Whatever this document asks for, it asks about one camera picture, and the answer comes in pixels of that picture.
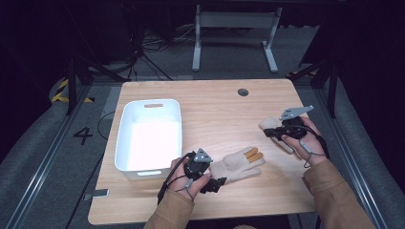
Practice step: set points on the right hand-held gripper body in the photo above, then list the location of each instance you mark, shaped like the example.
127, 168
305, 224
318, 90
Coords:
294, 127

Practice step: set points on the person's left hand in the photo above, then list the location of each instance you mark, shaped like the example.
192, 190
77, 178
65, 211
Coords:
180, 181

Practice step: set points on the grey metal bracket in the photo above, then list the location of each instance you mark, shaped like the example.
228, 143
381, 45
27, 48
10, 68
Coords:
98, 193

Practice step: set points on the black metal stand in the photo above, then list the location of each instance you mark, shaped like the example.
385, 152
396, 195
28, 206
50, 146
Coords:
332, 92
71, 86

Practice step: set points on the grey metal table frame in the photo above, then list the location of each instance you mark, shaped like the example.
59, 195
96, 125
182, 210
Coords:
235, 19

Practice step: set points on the white plastic bin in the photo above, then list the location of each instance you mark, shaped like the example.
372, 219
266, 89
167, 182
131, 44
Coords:
153, 143

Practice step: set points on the person's right hand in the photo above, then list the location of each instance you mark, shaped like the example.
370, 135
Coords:
313, 146

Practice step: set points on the grey round table grommet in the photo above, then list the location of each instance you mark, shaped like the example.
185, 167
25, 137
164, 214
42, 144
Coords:
243, 92

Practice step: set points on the yellow black hazard tape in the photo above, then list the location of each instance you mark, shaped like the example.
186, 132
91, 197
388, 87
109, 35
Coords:
60, 92

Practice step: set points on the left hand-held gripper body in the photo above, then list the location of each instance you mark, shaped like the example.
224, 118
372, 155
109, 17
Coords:
197, 165

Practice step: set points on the beige knitted glove orange fingertips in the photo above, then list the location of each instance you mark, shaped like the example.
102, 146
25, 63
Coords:
270, 122
237, 165

